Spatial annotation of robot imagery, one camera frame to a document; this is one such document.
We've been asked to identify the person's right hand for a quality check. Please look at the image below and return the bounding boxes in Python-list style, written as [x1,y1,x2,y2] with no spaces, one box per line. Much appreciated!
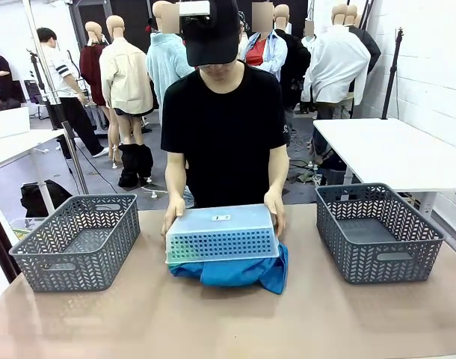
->
[161,196,187,237]

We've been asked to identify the person's left hand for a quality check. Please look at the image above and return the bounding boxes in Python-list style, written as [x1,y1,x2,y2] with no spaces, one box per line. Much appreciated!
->
[264,188,287,237]

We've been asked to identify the translucent perforated plastic box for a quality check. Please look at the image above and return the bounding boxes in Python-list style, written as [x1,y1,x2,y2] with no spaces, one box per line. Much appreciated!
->
[164,203,281,266]

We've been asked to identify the dark blue garment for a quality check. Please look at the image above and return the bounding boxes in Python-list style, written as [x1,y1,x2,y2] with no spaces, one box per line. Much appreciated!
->
[167,242,289,295]

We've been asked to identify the person's left forearm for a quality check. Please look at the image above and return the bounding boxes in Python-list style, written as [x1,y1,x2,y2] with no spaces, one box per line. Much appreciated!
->
[267,160,290,194]

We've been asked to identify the black trousers on mannequin legs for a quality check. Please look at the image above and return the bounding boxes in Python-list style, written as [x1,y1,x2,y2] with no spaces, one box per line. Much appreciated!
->
[117,143,154,188]

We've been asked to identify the person in black t-shirt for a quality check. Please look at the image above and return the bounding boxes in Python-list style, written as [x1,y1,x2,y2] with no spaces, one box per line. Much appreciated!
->
[160,0,291,209]

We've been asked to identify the grey plastic lattice basket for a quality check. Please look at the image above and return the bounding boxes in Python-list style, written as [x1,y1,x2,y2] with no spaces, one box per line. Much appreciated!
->
[315,182,446,285]
[9,193,141,293]

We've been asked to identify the chrome light stand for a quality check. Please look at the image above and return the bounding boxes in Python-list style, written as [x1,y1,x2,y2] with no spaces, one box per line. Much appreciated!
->
[22,0,90,195]

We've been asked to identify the mannequin in cream jacket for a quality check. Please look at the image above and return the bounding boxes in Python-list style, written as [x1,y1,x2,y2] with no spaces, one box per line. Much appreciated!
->
[99,14,154,169]

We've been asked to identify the black bag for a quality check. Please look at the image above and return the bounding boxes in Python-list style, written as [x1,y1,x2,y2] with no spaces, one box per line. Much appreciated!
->
[20,179,74,218]

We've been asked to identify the mannequin in light blue fleece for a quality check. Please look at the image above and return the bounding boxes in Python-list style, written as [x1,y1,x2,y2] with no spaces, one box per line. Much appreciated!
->
[145,0,195,124]

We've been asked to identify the mannequin in black coat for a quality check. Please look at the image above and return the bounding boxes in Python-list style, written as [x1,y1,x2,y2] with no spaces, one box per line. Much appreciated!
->
[274,4,311,109]

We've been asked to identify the mannequin in white shirt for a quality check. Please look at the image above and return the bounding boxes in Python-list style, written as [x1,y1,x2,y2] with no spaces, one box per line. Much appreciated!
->
[301,3,372,113]

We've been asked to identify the person in red and blue shirts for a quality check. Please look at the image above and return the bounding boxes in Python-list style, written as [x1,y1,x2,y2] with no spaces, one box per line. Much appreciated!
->
[239,1,288,82]

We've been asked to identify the clear plastic container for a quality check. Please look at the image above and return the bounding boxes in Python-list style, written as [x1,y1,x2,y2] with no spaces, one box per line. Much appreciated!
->
[9,216,46,240]

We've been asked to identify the mannequin in maroon top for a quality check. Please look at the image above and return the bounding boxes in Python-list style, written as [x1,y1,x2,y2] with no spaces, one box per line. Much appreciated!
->
[79,21,108,108]

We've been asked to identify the black baseball cap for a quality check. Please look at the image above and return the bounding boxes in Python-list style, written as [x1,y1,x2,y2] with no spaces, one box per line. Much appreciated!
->
[181,0,241,67]

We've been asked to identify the black tripod stand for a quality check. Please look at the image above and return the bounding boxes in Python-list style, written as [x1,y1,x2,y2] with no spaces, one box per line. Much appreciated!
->
[380,26,405,120]

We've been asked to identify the person in white striped tee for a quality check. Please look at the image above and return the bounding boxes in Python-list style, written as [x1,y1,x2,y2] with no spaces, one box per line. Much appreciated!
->
[36,27,110,159]

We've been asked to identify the mannequin in black jacket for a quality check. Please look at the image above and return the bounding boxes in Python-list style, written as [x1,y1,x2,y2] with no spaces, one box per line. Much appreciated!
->
[347,5,381,76]

